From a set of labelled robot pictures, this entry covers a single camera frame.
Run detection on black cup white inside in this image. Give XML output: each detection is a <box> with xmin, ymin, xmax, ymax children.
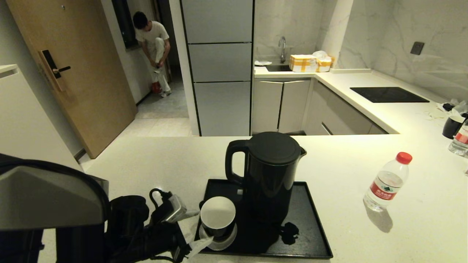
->
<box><xmin>443</xmin><ymin>115</ymin><xmax>465</xmax><ymax>139</ymax></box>
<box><xmin>199</xmin><ymin>197</ymin><xmax>237</xmax><ymax>241</ymax></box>

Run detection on clear plastic water bottle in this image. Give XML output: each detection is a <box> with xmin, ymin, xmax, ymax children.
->
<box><xmin>363</xmin><ymin>152</ymin><xmax>413</xmax><ymax>212</ymax></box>
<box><xmin>449</xmin><ymin>121</ymin><xmax>468</xmax><ymax>156</ymax></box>

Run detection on black electric kettle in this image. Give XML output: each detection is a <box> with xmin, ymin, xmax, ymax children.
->
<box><xmin>225</xmin><ymin>131</ymin><xmax>307</xmax><ymax>225</ymax></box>

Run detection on white saucer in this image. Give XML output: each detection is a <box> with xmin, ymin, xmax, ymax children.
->
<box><xmin>199</xmin><ymin>223</ymin><xmax>238</xmax><ymax>251</ymax></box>

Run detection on black rectangular tray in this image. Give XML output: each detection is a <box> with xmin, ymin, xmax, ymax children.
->
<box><xmin>192</xmin><ymin>179</ymin><xmax>334</xmax><ymax>259</ymax></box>

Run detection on beige cabinet door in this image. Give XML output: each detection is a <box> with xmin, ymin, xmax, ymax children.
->
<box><xmin>252</xmin><ymin>80</ymin><xmax>284</xmax><ymax>133</ymax></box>
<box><xmin>279</xmin><ymin>80</ymin><xmax>311</xmax><ymax>132</ymax></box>

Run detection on tall grey fridge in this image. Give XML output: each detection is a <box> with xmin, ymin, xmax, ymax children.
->
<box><xmin>180</xmin><ymin>0</ymin><xmax>255</xmax><ymax>137</ymax></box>

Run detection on brown wooden door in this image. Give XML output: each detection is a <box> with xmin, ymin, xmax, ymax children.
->
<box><xmin>7</xmin><ymin>0</ymin><xmax>138</xmax><ymax>159</ymax></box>

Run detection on beige drawer cabinet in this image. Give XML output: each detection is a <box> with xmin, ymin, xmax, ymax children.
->
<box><xmin>303</xmin><ymin>80</ymin><xmax>389</xmax><ymax>136</ymax></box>

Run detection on person in white clothes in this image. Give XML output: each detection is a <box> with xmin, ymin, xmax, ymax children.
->
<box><xmin>132</xmin><ymin>11</ymin><xmax>172</xmax><ymax>98</ymax></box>

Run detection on cardboard box yellow tape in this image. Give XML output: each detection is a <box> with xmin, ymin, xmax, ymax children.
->
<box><xmin>289</xmin><ymin>54</ymin><xmax>317</xmax><ymax>72</ymax></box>

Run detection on white side cabinet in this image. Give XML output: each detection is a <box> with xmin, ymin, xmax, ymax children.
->
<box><xmin>0</xmin><ymin>64</ymin><xmax>84</xmax><ymax>172</ymax></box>

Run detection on chrome faucet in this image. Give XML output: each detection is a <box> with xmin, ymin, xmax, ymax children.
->
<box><xmin>278</xmin><ymin>36</ymin><xmax>287</xmax><ymax>64</ymax></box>

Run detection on dark window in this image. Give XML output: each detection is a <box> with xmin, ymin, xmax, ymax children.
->
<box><xmin>112</xmin><ymin>0</ymin><xmax>139</xmax><ymax>49</ymax></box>

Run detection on small box yellow tape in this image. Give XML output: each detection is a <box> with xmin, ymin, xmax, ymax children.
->
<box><xmin>315</xmin><ymin>56</ymin><xmax>335</xmax><ymax>72</ymax></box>

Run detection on black induction cooktop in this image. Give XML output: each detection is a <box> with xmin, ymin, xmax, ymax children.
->
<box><xmin>350</xmin><ymin>87</ymin><xmax>431</xmax><ymax>103</ymax></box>

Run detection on crumpled plastic wrappers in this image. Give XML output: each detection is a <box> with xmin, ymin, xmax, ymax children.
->
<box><xmin>437</xmin><ymin>99</ymin><xmax>468</xmax><ymax>117</ymax></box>

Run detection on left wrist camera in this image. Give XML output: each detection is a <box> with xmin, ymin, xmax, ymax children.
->
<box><xmin>156</xmin><ymin>194</ymin><xmax>187</xmax><ymax>224</ymax></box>

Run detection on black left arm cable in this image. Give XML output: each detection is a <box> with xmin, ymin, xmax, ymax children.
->
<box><xmin>149</xmin><ymin>188</ymin><xmax>172</xmax><ymax>207</ymax></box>

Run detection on black door lock handle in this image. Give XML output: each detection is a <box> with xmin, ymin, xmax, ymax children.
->
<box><xmin>39</xmin><ymin>49</ymin><xmax>72</xmax><ymax>92</ymax></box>

